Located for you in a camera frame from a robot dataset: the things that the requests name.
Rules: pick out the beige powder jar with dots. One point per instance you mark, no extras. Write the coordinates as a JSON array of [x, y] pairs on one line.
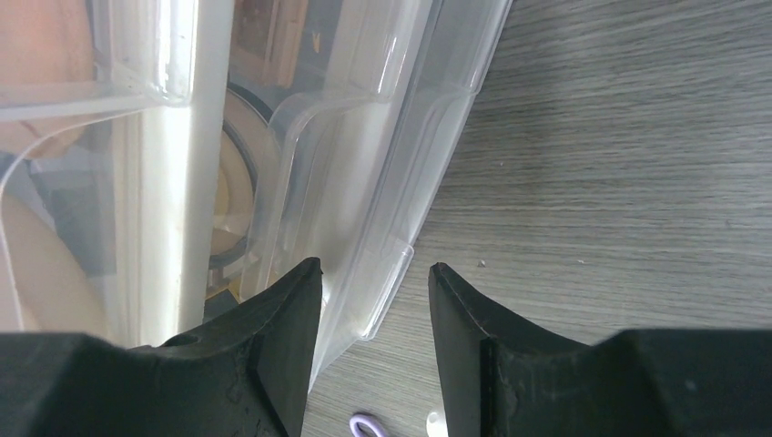
[[244, 147]]

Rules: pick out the white plastic drawer organizer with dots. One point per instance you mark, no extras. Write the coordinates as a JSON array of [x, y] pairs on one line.
[[368, 101]]

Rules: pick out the small pink powder puff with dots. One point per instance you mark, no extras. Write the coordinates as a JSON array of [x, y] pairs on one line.
[[43, 286]]

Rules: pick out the large round powder compact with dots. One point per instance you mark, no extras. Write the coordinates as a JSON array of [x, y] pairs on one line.
[[44, 43]]

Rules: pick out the small white bottle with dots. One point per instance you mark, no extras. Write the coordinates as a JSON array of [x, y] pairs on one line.
[[436, 425]]

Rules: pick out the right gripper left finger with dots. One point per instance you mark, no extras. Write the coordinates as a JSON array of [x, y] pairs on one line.
[[244, 373]]

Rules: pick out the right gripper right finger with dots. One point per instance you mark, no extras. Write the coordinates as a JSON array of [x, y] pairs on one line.
[[503, 375]]

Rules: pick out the purple eyelash curler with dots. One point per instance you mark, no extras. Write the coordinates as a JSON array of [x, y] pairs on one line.
[[366, 425]]

